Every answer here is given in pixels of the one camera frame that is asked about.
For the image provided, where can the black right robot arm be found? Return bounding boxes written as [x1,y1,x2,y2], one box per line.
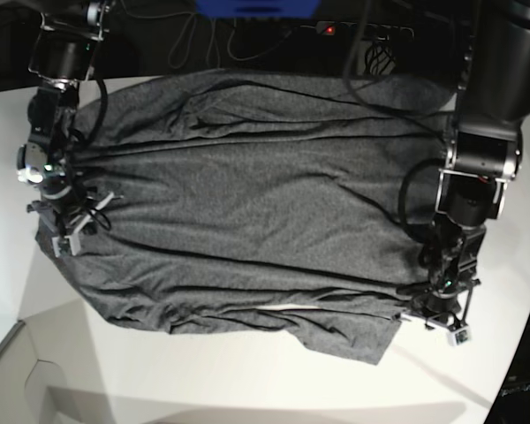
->
[16,1,116,257]

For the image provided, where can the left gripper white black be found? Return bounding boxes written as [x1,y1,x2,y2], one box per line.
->
[399,310,472,347]

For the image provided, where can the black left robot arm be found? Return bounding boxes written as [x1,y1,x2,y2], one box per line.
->
[397,1,530,346]

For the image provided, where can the hanging black cables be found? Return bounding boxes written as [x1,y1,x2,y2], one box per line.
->
[167,11,401,79]

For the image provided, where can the blue box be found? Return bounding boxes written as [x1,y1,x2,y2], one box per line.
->
[195,0,321,19]

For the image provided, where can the grey t-shirt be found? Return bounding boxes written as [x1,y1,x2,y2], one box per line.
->
[54,71,452,365]

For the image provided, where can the black power strip red light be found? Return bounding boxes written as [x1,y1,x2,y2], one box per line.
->
[315,20,415,39]

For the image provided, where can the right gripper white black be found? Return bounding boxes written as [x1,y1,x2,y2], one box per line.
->
[26,192,120,256]

